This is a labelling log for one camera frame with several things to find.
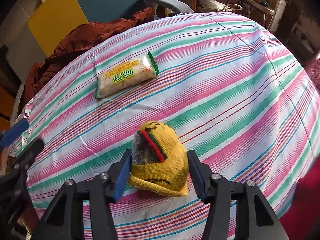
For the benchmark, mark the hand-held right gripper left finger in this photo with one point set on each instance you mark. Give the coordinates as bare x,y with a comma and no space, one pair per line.
122,180

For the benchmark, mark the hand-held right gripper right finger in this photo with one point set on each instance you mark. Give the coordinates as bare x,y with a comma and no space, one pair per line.
198,180

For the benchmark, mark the grey yellow blue chair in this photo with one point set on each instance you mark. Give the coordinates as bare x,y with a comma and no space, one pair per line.
107,0

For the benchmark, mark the white plastic bag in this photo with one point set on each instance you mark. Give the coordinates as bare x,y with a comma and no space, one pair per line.
215,5

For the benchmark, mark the striped cloth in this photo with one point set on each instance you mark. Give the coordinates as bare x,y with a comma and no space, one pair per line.
225,105

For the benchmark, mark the pink fuzzy cloth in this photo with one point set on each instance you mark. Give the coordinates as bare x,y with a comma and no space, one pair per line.
314,75

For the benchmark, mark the red cloth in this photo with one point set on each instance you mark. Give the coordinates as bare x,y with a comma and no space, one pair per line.
310,205

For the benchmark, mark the green-edged cracker packet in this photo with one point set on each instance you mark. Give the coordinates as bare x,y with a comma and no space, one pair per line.
120,80

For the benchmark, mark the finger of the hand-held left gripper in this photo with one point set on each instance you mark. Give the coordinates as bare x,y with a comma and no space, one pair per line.
13,132
30,152

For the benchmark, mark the rust brown jacket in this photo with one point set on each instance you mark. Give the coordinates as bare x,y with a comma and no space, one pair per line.
82,37

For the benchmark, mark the wooden wardrobe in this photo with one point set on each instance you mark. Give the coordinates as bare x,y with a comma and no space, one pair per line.
5,100

